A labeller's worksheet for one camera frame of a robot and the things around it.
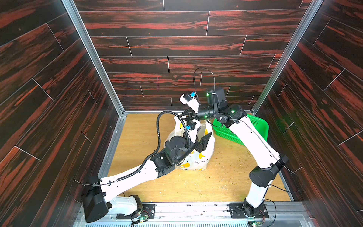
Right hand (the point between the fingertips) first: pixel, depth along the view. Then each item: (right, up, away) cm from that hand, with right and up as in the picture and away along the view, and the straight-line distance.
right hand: (181, 114), depth 67 cm
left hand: (+11, -8, -4) cm, 14 cm away
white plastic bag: (+10, -23, +4) cm, 25 cm away
